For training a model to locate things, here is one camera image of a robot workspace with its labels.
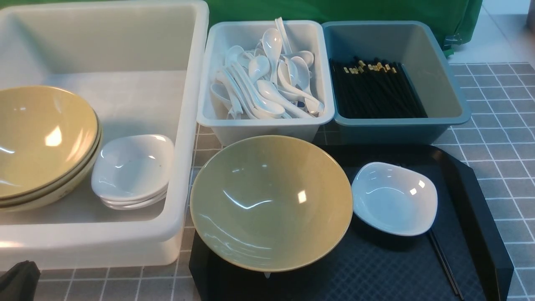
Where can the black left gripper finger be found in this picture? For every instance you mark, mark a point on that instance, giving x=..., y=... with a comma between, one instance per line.
x=20, y=282

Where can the bottom stacked yellow bowl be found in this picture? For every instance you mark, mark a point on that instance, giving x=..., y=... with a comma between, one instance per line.
x=58, y=194

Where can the white plastic spoon bin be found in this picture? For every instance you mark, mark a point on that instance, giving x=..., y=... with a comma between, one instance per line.
x=303, y=35

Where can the yellow-green noodle bowl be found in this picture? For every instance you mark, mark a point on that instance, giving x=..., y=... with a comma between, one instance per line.
x=271, y=203

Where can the stacked yellow bowl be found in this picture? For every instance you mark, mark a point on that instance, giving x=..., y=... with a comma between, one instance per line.
x=58, y=194
x=46, y=132
x=29, y=197

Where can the pile of white spoons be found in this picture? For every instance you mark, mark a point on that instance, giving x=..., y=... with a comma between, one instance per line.
x=269, y=82

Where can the blue plastic chopstick bin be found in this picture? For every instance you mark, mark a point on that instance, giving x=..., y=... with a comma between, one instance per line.
x=413, y=44

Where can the bundle of black chopsticks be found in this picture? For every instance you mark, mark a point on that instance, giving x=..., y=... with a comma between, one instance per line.
x=374, y=89

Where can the top stacked yellow bowl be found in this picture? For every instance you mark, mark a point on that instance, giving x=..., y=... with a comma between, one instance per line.
x=46, y=132

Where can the top stacked white dish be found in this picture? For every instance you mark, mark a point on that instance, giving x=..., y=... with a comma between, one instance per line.
x=133, y=169

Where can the middle stacked yellow bowl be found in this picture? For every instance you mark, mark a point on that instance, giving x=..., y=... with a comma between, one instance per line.
x=29, y=197

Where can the black plastic serving tray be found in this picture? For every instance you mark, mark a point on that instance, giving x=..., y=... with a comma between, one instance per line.
x=462, y=257

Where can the white square sauce dish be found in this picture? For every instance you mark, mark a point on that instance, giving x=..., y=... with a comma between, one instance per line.
x=394, y=200

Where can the lower stacked white dish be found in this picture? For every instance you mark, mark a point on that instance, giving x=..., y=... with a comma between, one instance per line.
x=136, y=204

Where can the stacked white dish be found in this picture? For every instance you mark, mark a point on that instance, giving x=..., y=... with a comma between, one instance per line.
x=136, y=204
x=133, y=169

